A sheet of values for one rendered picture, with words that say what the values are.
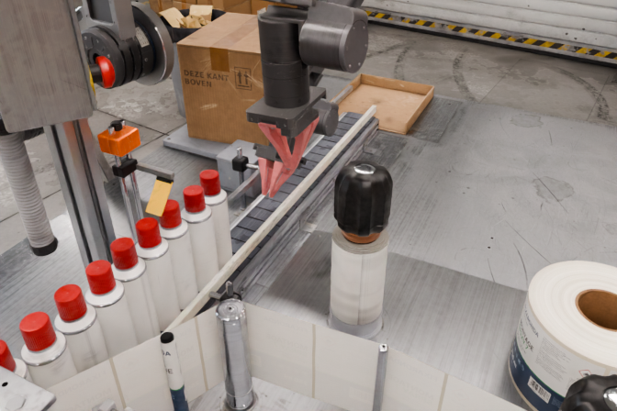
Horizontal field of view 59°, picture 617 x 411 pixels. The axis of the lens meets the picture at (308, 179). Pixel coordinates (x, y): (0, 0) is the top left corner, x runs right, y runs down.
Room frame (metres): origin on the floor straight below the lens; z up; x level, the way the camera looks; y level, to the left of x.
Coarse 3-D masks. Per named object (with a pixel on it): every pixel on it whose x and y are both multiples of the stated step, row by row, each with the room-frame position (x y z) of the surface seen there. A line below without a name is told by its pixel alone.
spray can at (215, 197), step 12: (204, 180) 0.76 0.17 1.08; (216, 180) 0.77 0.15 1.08; (204, 192) 0.76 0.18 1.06; (216, 192) 0.77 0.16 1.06; (216, 204) 0.75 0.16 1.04; (216, 216) 0.75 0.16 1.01; (228, 216) 0.78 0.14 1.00; (216, 228) 0.75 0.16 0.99; (228, 228) 0.77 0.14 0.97; (216, 240) 0.75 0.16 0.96; (228, 240) 0.77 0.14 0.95; (228, 252) 0.76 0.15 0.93
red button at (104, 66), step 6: (96, 60) 0.62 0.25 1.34; (102, 60) 0.62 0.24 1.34; (108, 60) 0.63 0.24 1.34; (90, 66) 0.62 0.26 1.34; (96, 66) 0.62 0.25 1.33; (102, 66) 0.61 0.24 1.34; (108, 66) 0.61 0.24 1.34; (96, 72) 0.61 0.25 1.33; (102, 72) 0.61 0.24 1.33; (108, 72) 0.61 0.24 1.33; (114, 72) 0.62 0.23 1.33; (96, 78) 0.61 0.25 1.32; (102, 78) 0.61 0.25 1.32; (108, 78) 0.61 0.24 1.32; (114, 78) 0.62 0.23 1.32; (102, 84) 0.62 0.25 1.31; (108, 84) 0.61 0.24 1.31
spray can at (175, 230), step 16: (176, 208) 0.68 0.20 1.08; (160, 224) 0.68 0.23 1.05; (176, 224) 0.68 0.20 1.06; (176, 240) 0.66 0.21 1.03; (176, 256) 0.66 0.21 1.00; (192, 256) 0.69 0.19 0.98; (176, 272) 0.66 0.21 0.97; (192, 272) 0.68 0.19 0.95; (176, 288) 0.66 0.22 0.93; (192, 288) 0.67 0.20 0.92
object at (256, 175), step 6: (348, 90) 1.42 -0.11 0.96; (342, 96) 1.38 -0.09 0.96; (336, 102) 1.35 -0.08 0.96; (252, 174) 0.97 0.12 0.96; (258, 174) 0.97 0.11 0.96; (246, 180) 0.95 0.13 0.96; (252, 180) 0.95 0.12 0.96; (240, 186) 0.93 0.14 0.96; (246, 186) 0.93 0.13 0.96; (234, 192) 0.91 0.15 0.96; (240, 192) 0.91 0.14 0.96; (228, 198) 0.88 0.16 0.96; (234, 198) 0.89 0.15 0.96; (228, 204) 0.87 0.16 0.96
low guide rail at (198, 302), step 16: (368, 112) 1.37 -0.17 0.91; (352, 128) 1.27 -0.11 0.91; (336, 144) 1.19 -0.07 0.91; (304, 192) 1.00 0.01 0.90; (288, 208) 0.94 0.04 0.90; (272, 224) 0.87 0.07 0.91; (256, 240) 0.82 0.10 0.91; (240, 256) 0.77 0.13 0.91; (224, 272) 0.72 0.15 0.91; (208, 288) 0.68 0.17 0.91; (192, 304) 0.65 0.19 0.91; (176, 320) 0.61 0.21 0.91
